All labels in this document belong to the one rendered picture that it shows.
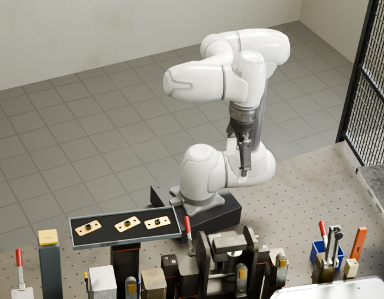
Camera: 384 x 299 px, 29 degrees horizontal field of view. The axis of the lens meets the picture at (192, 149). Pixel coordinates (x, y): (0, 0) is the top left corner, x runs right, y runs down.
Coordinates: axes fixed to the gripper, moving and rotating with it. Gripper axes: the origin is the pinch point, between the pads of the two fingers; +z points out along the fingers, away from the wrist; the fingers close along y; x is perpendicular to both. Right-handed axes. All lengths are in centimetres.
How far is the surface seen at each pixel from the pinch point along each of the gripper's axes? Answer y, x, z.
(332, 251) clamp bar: 10, 36, 35
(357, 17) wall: -272, 183, 110
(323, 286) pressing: 16, 32, 46
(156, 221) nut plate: -8.2, -23.1, 28.9
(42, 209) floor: -144, -58, 146
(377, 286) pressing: 20, 51, 46
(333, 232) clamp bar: 9.1, 35.2, 26.9
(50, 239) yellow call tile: -7, -59, 30
